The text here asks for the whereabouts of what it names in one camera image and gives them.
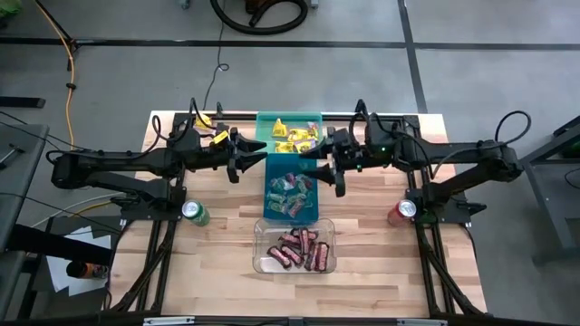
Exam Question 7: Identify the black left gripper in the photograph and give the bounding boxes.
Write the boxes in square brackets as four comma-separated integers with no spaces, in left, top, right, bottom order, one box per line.
[198,121,270,185]

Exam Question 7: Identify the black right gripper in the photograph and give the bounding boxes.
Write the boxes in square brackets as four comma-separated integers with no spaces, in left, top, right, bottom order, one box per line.
[299,126,367,198]

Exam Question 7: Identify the green translucent plastic bin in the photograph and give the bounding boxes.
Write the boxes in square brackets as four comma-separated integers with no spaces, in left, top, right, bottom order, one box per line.
[255,110,325,160]

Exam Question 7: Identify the blue plastic bin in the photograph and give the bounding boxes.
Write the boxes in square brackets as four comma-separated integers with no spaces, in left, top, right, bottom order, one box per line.
[262,152,321,222]

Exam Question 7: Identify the green soda can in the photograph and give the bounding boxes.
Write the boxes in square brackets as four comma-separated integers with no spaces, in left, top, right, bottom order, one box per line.
[180,200,212,227]

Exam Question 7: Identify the red soda can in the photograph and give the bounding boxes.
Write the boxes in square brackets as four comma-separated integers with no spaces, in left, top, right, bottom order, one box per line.
[387,198,418,227]

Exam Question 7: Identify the clear plastic bin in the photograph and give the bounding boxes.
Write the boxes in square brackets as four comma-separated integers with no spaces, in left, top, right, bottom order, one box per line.
[251,216,338,275]

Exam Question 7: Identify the orange black bottle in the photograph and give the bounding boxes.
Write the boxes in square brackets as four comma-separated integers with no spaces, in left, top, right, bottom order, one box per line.
[65,261,111,281]

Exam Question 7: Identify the black stand leg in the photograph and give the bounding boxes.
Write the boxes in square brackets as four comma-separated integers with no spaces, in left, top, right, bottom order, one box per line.
[26,0,82,73]

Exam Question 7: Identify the black padded beam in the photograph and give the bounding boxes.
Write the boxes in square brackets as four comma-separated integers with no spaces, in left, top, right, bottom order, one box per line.
[8,223,115,267]

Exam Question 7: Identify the white paper sheets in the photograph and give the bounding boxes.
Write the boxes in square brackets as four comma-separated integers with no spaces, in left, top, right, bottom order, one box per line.
[44,225,113,298]

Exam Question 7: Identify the grey side table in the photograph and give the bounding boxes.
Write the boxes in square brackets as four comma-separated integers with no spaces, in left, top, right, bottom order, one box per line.
[0,120,51,321]

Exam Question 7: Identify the black flat bar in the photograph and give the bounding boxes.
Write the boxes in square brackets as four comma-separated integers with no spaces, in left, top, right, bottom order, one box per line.
[0,96,47,110]

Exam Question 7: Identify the metal hand tool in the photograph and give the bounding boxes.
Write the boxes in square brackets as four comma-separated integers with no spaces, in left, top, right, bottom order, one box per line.
[0,143,26,171]

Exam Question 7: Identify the person's foot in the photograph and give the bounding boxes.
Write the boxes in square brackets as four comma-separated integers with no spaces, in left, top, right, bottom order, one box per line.
[0,0,24,18]

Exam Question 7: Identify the black aluminium table frame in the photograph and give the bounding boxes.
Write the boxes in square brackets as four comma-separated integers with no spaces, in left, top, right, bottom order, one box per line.
[107,99,485,318]

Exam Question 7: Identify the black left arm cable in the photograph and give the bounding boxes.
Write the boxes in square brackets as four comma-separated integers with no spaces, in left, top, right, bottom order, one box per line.
[44,97,218,159]

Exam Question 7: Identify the thin black floor cable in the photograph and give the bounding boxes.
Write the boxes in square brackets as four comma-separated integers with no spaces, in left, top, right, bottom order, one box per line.
[201,0,231,112]

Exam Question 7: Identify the black vacuum hose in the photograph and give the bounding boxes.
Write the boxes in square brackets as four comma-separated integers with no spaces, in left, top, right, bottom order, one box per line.
[208,0,310,36]

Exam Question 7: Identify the yellow extension cable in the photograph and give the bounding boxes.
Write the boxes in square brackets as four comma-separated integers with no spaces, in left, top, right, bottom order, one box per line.
[34,0,114,216]

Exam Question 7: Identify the silver metal bracket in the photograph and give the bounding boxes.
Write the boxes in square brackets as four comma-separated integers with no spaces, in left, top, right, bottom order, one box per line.
[142,316,196,326]
[396,318,449,326]

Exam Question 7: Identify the black metal cart frame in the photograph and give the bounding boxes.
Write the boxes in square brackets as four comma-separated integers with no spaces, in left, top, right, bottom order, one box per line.
[500,115,580,266]

